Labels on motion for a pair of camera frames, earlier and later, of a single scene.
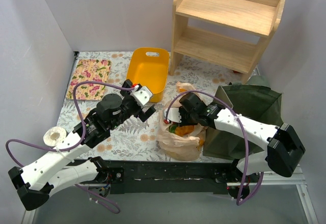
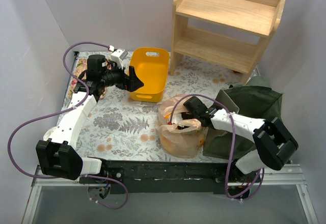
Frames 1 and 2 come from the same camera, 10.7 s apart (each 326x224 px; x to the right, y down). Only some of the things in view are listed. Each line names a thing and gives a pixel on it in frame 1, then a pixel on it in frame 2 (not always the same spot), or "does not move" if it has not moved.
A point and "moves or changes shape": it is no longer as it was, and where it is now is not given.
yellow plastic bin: (148, 66) does not move
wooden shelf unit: (223, 24) does not move
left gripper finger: (143, 117) -> (135, 82)
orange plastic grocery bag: (177, 146) moves or changes shape
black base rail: (170, 176) does not move
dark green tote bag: (253, 98) does not move
